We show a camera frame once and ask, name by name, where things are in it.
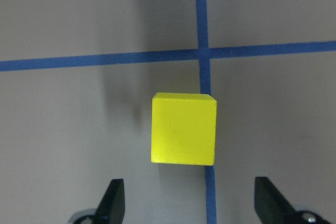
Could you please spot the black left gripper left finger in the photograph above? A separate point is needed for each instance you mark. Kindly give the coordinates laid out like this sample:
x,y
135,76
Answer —
x,y
111,207

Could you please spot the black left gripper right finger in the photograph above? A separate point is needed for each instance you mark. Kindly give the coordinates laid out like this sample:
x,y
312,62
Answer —
x,y
271,206

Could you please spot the yellow wooden block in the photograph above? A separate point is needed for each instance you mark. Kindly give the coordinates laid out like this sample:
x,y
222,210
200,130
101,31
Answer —
x,y
183,129

